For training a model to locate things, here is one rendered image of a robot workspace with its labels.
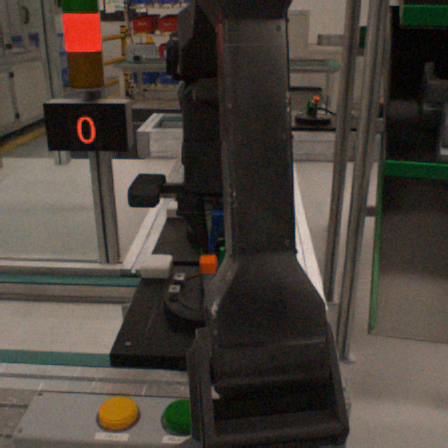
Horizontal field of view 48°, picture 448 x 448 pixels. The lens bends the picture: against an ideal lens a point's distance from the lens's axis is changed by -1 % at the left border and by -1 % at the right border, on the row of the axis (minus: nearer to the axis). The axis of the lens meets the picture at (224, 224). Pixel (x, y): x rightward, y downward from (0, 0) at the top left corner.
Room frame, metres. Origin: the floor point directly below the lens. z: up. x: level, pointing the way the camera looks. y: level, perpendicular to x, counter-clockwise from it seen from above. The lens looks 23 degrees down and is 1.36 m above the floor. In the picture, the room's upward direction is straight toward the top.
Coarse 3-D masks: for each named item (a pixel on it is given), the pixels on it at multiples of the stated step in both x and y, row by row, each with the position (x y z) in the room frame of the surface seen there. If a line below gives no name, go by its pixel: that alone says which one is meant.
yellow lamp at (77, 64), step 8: (72, 56) 0.74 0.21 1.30; (80, 56) 0.73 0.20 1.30; (88, 56) 0.74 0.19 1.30; (96, 56) 0.75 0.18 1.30; (72, 64) 0.74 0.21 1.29; (80, 64) 0.73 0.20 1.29; (88, 64) 0.74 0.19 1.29; (96, 64) 0.74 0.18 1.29; (72, 72) 0.74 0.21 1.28; (80, 72) 0.73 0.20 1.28; (88, 72) 0.74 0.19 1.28; (96, 72) 0.74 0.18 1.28; (72, 80) 0.74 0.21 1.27; (80, 80) 0.73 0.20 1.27; (88, 80) 0.74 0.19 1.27; (96, 80) 0.74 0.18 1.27; (104, 80) 0.76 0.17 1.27; (80, 88) 0.74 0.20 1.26; (88, 88) 0.74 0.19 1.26
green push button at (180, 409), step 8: (176, 400) 0.43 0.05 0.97; (184, 400) 0.43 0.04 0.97; (168, 408) 0.42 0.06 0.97; (176, 408) 0.42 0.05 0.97; (184, 408) 0.42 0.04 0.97; (168, 416) 0.41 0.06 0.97; (176, 416) 0.41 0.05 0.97; (184, 416) 0.41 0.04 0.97; (168, 424) 0.40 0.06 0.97; (176, 424) 0.40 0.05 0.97; (184, 424) 0.40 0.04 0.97
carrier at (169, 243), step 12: (168, 216) 0.97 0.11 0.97; (168, 228) 0.91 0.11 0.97; (180, 228) 0.91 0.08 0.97; (168, 240) 0.85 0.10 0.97; (180, 240) 0.85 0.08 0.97; (192, 240) 0.84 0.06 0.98; (156, 252) 0.80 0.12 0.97; (168, 252) 0.80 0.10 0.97; (180, 252) 0.80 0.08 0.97; (192, 252) 0.80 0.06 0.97; (216, 252) 0.80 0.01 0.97; (180, 264) 0.77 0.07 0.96; (192, 264) 0.77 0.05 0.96
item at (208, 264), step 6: (204, 258) 0.57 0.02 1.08; (210, 258) 0.57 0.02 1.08; (216, 258) 0.58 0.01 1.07; (204, 264) 0.56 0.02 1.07; (210, 264) 0.56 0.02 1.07; (216, 264) 0.57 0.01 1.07; (204, 270) 0.56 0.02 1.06; (210, 270) 0.56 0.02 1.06; (204, 276) 0.57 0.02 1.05; (210, 276) 0.57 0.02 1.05; (204, 282) 0.57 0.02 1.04; (204, 288) 0.57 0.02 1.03; (204, 294) 0.57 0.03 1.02; (204, 306) 0.57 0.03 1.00
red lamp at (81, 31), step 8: (64, 16) 0.74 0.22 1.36; (72, 16) 0.74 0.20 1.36; (80, 16) 0.74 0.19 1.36; (88, 16) 0.74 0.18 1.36; (96, 16) 0.75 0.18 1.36; (64, 24) 0.74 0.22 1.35; (72, 24) 0.74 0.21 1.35; (80, 24) 0.74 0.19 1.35; (88, 24) 0.74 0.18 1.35; (96, 24) 0.75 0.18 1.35; (64, 32) 0.75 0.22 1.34; (72, 32) 0.74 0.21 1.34; (80, 32) 0.74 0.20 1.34; (88, 32) 0.74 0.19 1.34; (96, 32) 0.75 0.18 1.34; (72, 40) 0.74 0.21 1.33; (80, 40) 0.74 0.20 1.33; (88, 40) 0.74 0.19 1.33; (96, 40) 0.75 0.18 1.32; (72, 48) 0.74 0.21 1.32; (80, 48) 0.73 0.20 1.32; (88, 48) 0.74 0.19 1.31; (96, 48) 0.75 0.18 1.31
